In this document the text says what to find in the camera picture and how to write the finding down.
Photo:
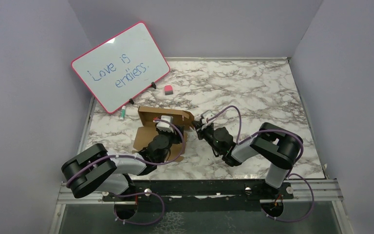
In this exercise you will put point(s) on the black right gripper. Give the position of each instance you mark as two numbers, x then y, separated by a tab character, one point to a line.
197	125

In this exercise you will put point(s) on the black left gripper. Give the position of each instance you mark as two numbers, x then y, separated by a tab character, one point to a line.
177	137

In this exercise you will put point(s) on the brown cardboard box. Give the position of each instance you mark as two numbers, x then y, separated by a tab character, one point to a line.
182	121

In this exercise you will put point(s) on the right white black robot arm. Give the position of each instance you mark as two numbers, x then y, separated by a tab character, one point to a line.
280	147

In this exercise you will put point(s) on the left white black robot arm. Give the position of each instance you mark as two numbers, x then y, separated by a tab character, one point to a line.
94	169

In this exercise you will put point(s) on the pink whiteboard eraser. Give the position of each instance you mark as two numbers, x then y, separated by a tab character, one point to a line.
168	90

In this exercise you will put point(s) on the green white glue stick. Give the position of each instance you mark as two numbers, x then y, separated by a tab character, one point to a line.
122	113

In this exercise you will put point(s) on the pink framed whiteboard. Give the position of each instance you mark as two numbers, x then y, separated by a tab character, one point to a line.
122	67

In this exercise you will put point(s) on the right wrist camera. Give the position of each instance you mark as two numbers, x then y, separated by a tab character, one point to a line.
206	116

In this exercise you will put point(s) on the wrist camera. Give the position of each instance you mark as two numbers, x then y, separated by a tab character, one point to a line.
206	116
164	123

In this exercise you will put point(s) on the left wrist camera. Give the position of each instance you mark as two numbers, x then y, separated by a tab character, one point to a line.
164	123

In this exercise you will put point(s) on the black metal base rail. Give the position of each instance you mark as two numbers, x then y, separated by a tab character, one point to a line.
200	195

